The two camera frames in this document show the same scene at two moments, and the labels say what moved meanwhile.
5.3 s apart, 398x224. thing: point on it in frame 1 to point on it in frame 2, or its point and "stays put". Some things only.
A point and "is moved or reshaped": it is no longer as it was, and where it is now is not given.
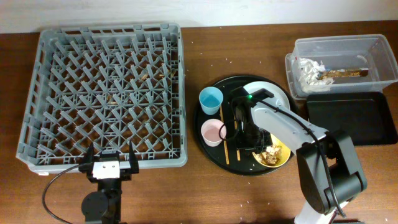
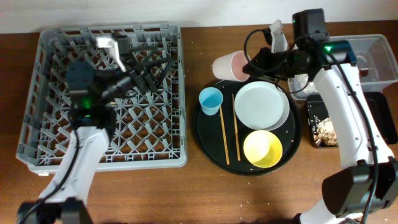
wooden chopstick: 226,147 stays put
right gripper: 260,146 to 262,58
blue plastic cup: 211,99 stays put
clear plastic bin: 339,64 stays put
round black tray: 214,130 stays put
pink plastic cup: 210,132 to 230,66
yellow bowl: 274,155 is moved or reshaped
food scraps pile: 271,156 is moved or reshaped
